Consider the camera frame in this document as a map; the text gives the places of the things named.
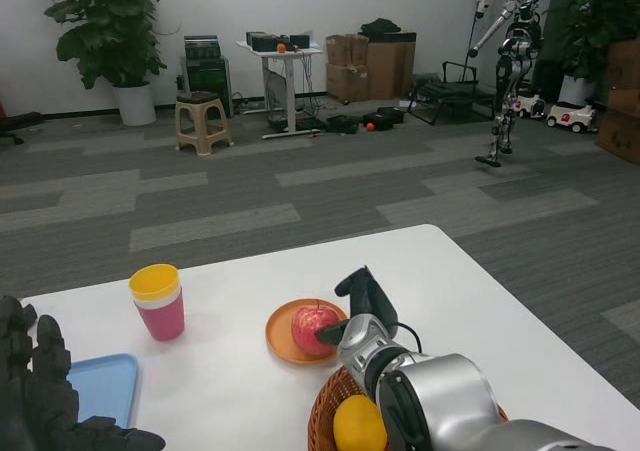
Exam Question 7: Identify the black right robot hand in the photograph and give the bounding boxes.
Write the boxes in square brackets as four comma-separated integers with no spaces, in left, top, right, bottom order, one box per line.
[314,265,400,347]

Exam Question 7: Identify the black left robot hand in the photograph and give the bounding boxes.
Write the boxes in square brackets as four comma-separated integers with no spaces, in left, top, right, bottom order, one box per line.
[0,294,166,451]

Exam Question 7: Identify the red apple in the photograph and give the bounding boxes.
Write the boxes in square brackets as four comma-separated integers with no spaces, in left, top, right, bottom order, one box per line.
[291,298,344,357]

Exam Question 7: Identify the orange round plate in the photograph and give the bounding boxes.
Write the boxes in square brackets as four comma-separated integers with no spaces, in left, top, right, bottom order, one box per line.
[265,298,350,368]

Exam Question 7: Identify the blue plastic tray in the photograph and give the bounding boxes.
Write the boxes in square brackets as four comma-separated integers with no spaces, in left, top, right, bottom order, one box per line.
[66,353,141,430]

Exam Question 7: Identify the brown wicker basket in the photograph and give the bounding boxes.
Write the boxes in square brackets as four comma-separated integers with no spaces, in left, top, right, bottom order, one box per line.
[305,366,509,451]

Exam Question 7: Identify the yellow lemon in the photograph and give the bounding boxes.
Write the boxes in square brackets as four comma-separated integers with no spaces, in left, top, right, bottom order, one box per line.
[333,394,389,451]

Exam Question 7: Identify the pink plastic cup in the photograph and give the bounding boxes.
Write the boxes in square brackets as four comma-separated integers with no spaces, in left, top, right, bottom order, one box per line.
[134,298,186,343]

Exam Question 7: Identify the yellow plastic cup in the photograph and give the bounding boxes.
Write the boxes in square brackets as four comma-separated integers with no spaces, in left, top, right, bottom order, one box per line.
[128,263,180,303]

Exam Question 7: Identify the white plastic cup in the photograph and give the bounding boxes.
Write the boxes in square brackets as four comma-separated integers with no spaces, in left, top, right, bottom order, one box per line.
[131,294,182,310]

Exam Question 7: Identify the white standing desk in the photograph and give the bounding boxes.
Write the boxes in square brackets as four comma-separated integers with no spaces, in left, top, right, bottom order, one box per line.
[236,38,325,141]

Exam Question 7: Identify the black folding cot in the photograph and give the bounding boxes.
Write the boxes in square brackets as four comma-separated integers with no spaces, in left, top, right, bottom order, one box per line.
[407,60,496,126]

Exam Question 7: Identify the grey computer tower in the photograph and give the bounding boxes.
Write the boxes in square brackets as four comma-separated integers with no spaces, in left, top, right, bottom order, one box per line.
[263,67,288,128]

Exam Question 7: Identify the large brown cardboard box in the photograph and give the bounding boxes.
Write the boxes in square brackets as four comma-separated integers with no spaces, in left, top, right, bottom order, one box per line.
[367,40,417,102]

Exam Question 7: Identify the open brown cardboard box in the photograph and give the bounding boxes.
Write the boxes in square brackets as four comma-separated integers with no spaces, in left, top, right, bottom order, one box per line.
[325,34,370,68]

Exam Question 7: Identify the small white toy car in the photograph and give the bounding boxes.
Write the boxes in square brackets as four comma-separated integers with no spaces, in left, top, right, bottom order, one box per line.
[514,94,547,120]

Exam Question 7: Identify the beige plastic stool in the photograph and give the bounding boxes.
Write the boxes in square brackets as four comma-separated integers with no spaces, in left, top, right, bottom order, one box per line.
[174,91,235,159]

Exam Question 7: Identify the black computer case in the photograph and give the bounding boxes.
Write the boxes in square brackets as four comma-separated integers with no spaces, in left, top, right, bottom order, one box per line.
[179,55,234,119]

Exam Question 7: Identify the black bag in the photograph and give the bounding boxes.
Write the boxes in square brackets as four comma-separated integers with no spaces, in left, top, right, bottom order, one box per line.
[359,17,401,43]

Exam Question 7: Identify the black office chair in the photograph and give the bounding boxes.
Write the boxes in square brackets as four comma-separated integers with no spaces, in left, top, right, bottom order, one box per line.
[0,111,45,146]

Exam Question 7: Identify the large white toy car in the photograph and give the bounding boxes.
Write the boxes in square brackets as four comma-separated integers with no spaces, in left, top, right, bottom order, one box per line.
[545,100,600,134]

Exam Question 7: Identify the large black desk box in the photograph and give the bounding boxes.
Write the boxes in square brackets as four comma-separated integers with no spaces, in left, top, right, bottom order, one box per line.
[245,31,282,53]

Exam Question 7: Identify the silver black humanoid robot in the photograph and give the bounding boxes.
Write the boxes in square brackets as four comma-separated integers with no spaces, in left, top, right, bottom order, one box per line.
[467,0,556,170]

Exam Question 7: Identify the black equipment stack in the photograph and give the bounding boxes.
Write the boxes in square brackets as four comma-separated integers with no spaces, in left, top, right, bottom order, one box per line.
[183,34,220,60]

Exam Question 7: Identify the white stick vacuum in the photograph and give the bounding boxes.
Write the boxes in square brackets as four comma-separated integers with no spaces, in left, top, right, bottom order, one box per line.
[462,0,489,80]

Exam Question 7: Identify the bushy green potted plant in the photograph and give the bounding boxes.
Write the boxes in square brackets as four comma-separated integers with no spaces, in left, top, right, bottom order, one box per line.
[547,0,640,107]

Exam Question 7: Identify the tall green potted plant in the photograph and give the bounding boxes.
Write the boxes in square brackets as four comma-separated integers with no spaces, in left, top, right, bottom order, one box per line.
[34,0,169,127]

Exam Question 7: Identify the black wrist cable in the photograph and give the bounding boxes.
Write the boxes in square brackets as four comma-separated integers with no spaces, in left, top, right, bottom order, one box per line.
[389,322,424,355]

